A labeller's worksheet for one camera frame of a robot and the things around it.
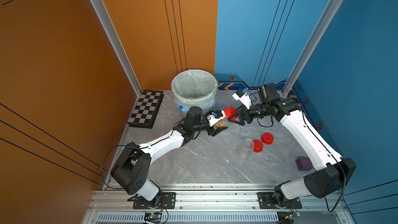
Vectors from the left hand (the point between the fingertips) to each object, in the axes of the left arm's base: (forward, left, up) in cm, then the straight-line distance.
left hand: (223, 117), depth 79 cm
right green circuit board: (-39, -31, -20) cm, 54 cm away
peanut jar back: (-3, +1, 0) cm, 4 cm away
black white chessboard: (+18, +50, -18) cm, 56 cm away
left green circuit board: (-41, +33, -23) cm, 57 cm away
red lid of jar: (-5, -23, -23) cm, 32 cm away
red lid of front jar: (-2, -28, -18) cm, 33 cm away
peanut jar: (-12, -12, -10) cm, 20 cm away
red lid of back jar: (-4, -1, +11) cm, 12 cm away
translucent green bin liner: (+26, +17, -4) cm, 31 cm away
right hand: (-3, -3, +7) cm, 8 cm away
